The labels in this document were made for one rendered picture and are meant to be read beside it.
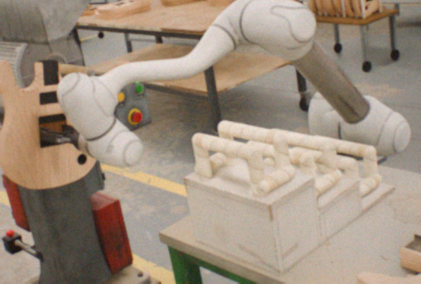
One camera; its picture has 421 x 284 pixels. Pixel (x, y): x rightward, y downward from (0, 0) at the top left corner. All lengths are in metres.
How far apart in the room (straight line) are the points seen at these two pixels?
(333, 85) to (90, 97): 0.77
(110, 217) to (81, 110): 1.05
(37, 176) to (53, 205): 0.47
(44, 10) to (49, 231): 0.99
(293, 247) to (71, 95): 0.66
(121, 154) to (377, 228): 0.66
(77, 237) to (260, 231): 1.32
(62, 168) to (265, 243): 0.89
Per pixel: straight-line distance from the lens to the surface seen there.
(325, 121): 2.31
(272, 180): 1.35
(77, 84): 1.63
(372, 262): 1.43
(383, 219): 1.59
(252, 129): 1.42
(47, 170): 2.05
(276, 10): 1.80
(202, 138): 1.42
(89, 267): 2.66
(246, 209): 1.38
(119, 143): 1.68
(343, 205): 1.53
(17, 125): 1.97
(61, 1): 1.89
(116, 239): 2.68
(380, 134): 2.18
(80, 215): 2.57
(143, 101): 2.43
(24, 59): 2.17
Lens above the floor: 1.71
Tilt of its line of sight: 17 degrees down
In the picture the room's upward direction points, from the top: 11 degrees counter-clockwise
